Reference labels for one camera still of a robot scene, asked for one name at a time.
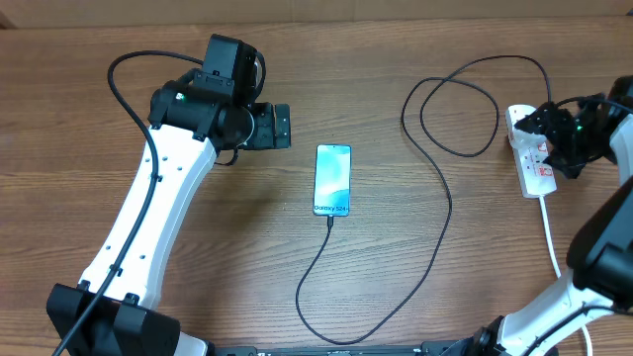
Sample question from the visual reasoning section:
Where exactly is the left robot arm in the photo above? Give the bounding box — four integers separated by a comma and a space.
46, 35, 291, 355

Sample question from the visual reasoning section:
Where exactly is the white power strip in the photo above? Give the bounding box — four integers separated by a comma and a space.
505, 104, 557, 199

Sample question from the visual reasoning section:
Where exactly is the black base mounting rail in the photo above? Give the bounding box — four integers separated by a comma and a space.
214, 337, 473, 356

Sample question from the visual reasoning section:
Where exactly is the white charger plug adapter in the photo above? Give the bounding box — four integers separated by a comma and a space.
508, 127, 546, 150

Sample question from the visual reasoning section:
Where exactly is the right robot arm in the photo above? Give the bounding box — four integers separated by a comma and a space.
439, 76, 632, 355

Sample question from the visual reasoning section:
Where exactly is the blue Samsung Galaxy smartphone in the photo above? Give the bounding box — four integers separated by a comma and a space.
313, 144, 352, 217

